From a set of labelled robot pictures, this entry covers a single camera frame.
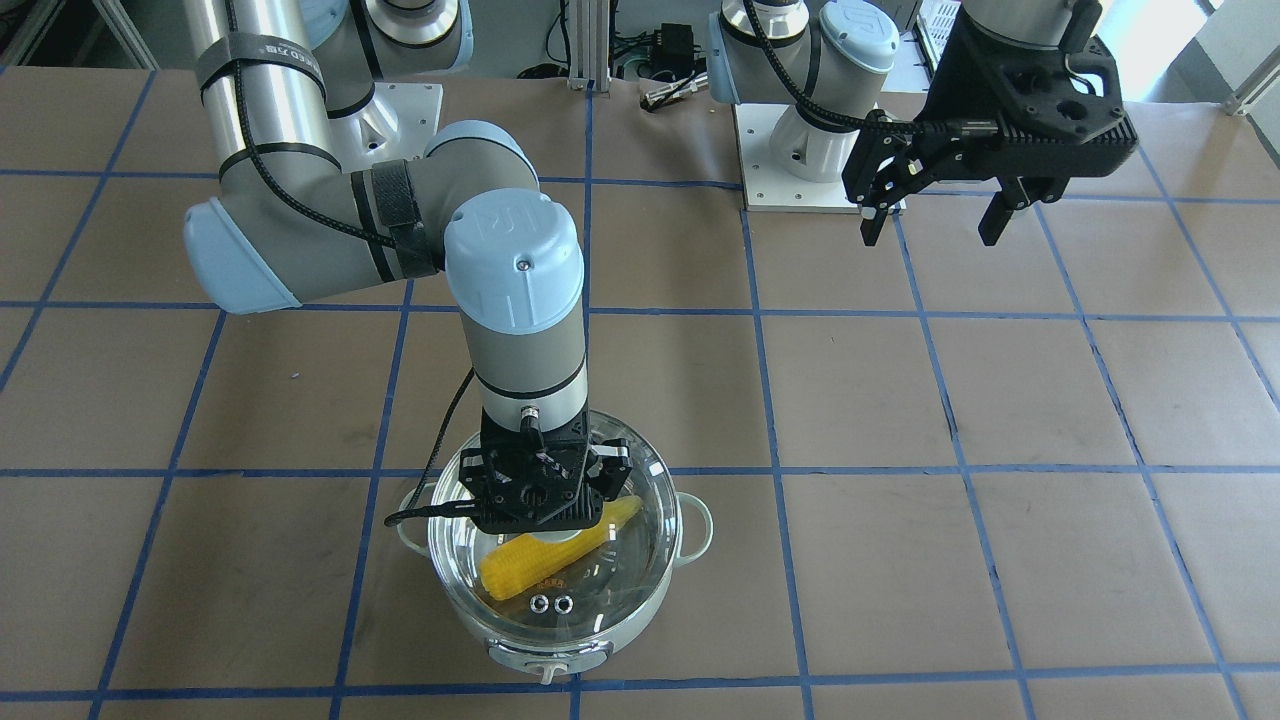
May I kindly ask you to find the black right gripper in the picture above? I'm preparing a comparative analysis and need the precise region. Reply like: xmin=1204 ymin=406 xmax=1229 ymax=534
xmin=458 ymin=410 xmax=632 ymax=533

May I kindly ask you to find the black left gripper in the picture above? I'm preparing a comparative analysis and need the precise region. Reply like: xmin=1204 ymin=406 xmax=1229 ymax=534
xmin=842 ymin=8 xmax=1139 ymax=247

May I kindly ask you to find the yellow corn cob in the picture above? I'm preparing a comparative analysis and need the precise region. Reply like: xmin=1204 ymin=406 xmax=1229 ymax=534
xmin=477 ymin=496 xmax=643 ymax=601

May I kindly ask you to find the glass pot lid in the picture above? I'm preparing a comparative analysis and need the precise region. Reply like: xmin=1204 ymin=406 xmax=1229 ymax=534
xmin=426 ymin=410 xmax=682 ymax=644

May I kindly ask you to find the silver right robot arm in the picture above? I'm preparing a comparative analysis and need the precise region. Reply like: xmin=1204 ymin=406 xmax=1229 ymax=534
xmin=184 ymin=1 xmax=630 ymax=534

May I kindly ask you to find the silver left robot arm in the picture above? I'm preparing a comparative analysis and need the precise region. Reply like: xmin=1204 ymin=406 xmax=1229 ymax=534
xmin=707 ymin=1 xmax=1139 ymax=246

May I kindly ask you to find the pale green cooking pot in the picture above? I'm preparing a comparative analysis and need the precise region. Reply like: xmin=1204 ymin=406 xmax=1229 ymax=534
xmin=413 ymin=475 xmax=714 ymax=684

